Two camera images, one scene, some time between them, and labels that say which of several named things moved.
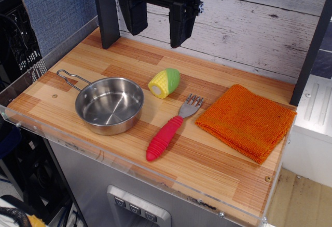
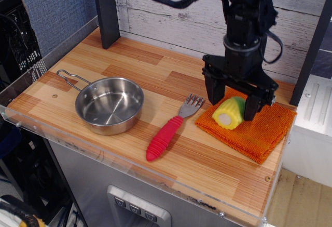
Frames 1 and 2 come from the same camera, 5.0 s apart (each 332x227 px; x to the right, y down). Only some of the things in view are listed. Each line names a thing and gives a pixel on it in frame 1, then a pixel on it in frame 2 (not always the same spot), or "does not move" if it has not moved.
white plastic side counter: [309, 154] does not move
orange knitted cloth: [254, 124] does not move
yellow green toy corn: [163, 82] → [229, 114]
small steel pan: [109, 106] does not move
